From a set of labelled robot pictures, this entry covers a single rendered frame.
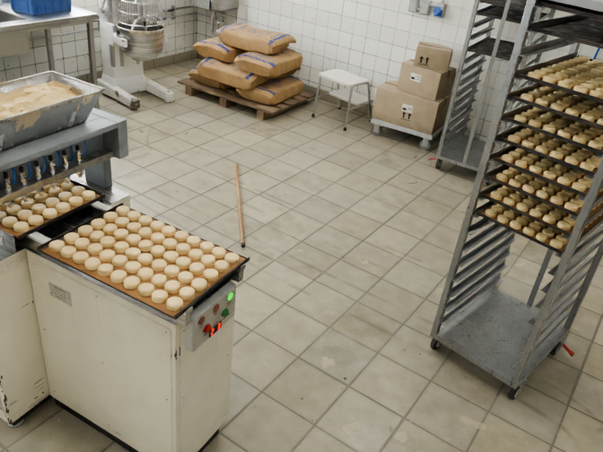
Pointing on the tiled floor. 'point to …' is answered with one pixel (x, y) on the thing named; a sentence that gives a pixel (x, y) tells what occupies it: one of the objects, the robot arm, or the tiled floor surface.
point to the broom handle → (239, 206)
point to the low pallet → (245, 99)
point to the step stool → (345, 91)
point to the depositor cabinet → (28, 325)
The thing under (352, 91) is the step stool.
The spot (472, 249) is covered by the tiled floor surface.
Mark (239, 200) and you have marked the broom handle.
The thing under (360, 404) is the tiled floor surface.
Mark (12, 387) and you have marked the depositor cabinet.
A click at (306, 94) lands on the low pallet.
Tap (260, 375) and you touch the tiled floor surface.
